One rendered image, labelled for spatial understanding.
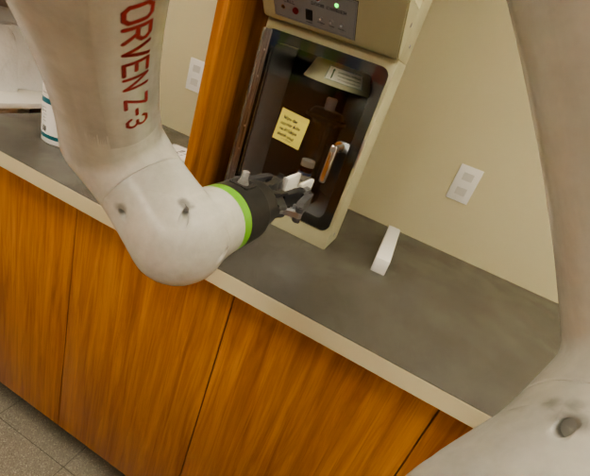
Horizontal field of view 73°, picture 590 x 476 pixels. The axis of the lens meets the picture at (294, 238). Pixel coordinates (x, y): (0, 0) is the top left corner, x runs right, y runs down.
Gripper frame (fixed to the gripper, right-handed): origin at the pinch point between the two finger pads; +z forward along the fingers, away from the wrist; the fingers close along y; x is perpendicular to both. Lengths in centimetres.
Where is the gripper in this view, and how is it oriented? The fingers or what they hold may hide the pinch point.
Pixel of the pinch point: (297, 185)
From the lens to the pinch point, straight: 75.6
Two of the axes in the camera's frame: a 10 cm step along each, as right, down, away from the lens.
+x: -3.2, 8.5, 4.2
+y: -8.6, -4.4, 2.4
